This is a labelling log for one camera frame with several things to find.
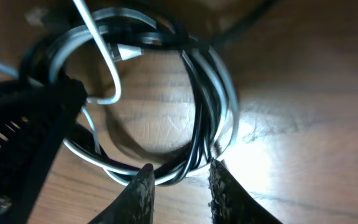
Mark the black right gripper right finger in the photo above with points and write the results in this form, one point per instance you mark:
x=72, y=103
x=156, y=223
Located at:
x=231, y=204

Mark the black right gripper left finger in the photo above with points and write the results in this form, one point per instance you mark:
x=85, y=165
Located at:
x=135, y=204

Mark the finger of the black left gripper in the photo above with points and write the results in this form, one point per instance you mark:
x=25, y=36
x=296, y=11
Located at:
x=34, y=120

